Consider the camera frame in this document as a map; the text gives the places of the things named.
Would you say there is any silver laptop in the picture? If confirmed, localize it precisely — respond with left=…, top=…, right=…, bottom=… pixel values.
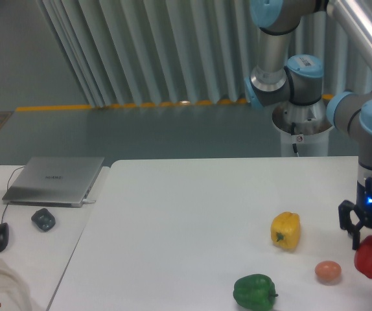
left=3, top=157, right=104, bottom=207

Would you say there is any grey folding partition curtain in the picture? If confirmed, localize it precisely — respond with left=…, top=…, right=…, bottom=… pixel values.
left=40, top=1, right=372, bottom=108

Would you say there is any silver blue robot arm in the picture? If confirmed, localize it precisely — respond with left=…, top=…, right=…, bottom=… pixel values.
left=245, top=1, right=372, bottom=249

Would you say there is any black mouse cable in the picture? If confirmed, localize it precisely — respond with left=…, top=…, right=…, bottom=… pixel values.
left=0, top=163, right=27, bottom=225

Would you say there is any small black plastic object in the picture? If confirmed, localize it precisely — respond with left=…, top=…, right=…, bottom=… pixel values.
left=31, top=208, right=56, bottom=232

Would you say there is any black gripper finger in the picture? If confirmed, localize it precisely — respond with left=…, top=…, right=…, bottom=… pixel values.
left=338, top=200, right=366, bottom=250

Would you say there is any green bell pepper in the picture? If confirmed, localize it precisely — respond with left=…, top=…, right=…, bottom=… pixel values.
left=233, top=274, right=278, bottom=310

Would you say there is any yellow bell pepper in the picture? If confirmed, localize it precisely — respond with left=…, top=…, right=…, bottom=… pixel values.
left=270, top=211, right=301, bottom=251

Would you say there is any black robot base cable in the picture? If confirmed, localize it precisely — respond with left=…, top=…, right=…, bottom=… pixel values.
left=290, top=122, right=301, bottom=157

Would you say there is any brown egg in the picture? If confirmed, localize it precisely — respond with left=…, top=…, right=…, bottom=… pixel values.
left=314, top=260, right=342, bottom=282

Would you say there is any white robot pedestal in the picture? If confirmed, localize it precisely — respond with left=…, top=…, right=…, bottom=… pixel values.
left=272, top=100, right=332, bottom=157

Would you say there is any white side table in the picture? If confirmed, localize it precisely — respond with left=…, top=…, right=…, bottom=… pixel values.
left=0, top=165, right=109, bottom=310

